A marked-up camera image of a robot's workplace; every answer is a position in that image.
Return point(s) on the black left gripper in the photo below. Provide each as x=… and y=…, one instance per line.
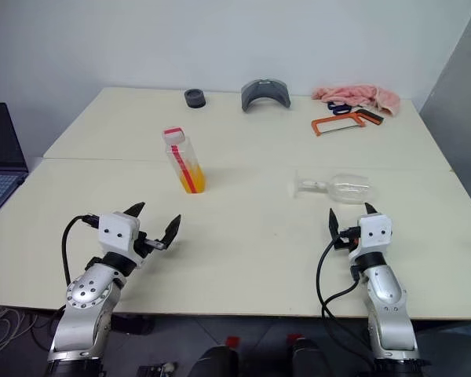
x=151, y=245

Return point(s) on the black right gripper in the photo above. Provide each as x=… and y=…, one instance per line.
x=347, y=237

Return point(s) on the bottle with orange liquid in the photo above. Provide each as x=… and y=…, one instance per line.
x=190, y=173

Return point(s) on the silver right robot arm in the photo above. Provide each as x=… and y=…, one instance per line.
x=384, y=290

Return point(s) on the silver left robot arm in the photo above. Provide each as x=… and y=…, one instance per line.
x=82, y=292

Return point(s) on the orange hacksaw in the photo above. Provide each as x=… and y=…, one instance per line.
x=318, y=126

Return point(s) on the pink towel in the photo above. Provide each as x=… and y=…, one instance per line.
x=357, y=94

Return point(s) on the grey partition panel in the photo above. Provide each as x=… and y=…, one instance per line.
x=459, y=137

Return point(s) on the small black floor device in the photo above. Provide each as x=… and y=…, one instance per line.
x=157, y=370

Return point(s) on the grey curved visor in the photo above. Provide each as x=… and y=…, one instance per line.
x=251, y=96

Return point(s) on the dark laptop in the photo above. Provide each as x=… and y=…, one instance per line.
x=2, y=157

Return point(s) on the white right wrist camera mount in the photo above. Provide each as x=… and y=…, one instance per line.
x=374, y=231

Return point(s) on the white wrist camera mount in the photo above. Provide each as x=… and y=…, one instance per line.
x=115, y=231
x=374, y=231

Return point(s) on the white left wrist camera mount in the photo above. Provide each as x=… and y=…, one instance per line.
x=115, y=231

